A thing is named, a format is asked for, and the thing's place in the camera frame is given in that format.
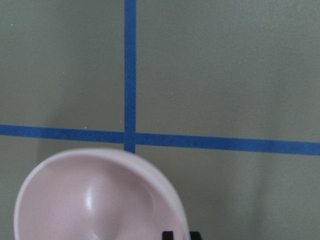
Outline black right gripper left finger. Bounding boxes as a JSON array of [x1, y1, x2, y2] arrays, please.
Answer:
[[162, 231, 173, 240]]

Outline pink bowl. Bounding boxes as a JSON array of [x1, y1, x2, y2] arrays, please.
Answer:
[[13, 148, 190, 240]]

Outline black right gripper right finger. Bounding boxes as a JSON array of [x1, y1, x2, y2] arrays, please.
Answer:
[[189, 231, 201, 240]]

